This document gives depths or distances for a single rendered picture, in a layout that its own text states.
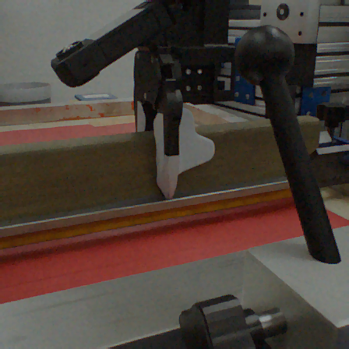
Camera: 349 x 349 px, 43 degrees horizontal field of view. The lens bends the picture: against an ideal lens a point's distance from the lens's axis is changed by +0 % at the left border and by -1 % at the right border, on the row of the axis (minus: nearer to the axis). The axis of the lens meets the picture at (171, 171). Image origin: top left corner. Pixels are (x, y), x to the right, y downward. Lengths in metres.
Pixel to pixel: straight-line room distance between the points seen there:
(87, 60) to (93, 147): 0.08
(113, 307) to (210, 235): 0.26
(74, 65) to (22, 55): 3.72
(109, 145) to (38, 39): 3.71
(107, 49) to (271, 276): 0.27
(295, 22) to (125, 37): 0.60
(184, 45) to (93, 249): 0.22
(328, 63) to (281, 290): 0.85
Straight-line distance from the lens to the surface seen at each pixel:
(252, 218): 0.51
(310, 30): 0.95
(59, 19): 4.14
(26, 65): 4.12
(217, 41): 0.45
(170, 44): 0.43
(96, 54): 0.40
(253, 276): 0.19
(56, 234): 0.46
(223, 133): 0.47
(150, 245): 0.45
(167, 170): 0.43
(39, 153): 0.42
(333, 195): 0.61
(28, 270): 0.43
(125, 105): 1.04
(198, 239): 0.46
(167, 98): 0.40
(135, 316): 0.21
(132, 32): 0.41
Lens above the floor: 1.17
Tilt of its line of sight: 19 degrees down
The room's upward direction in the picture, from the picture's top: straight up
